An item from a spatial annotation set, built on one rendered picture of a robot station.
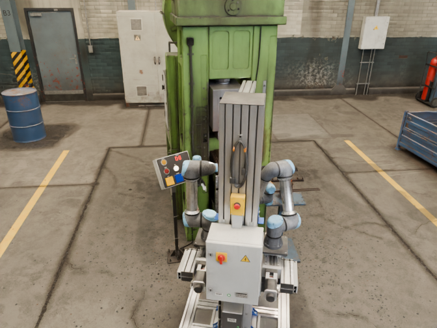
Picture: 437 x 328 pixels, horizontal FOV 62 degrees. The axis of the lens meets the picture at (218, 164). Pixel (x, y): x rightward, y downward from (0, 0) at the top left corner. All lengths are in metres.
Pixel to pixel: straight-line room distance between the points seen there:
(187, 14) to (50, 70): 6.89
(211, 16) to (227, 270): 2.11
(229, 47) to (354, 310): 2.61
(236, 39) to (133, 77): 5.59
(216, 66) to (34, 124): 4.70
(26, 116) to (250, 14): 5.01
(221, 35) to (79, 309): 2.76
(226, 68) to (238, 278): 1.95
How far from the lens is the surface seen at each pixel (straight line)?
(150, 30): 8.63
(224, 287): 2.47
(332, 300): 3.76
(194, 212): 2.80
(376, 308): 3.83
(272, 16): 3.50
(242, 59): 3.53
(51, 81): 9.96
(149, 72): 8.78
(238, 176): 2.23
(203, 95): 3.52
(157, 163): 3.35
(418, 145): 6.85
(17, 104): 7.37
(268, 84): 3.66
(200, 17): 3.34
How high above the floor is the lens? 2.61
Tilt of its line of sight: 26 degrees down
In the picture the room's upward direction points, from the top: straight up
